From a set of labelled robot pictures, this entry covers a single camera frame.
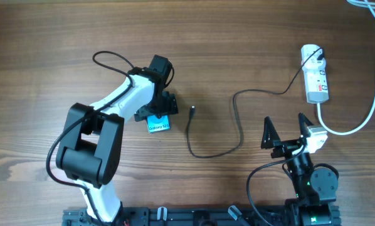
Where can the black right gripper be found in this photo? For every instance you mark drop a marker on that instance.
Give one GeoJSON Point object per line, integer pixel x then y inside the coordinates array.
{"type": "Point", "coordinates": [285, 147]}

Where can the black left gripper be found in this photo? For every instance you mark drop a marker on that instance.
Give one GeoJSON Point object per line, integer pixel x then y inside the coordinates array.
{"type": "Point", "coordinates": [169, 107]}

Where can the blue Galaxy smartphone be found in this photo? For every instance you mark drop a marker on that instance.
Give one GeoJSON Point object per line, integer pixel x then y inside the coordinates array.
{"type": "Point", "coordinates": [155, 124]}

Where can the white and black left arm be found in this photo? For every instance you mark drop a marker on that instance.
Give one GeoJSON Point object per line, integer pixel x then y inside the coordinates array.
{"type": "Point", "coordinates": [88, 150]}

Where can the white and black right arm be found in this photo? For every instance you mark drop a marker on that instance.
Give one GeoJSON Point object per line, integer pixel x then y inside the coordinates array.
{"type": "Point", "coordinates": [315, 185]}

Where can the white USB charger plug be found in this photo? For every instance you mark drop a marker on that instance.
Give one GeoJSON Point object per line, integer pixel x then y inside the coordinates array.
{"type": "Point", "coordinates": [313, 57]}

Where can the white power strip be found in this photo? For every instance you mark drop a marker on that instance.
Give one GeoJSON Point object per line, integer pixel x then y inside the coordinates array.
{"type": "Point", "coordinates": [316, 88]}

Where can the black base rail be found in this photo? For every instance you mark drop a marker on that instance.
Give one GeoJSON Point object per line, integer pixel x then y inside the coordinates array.
{"type": "Point", "coordinates": [275, 215]}

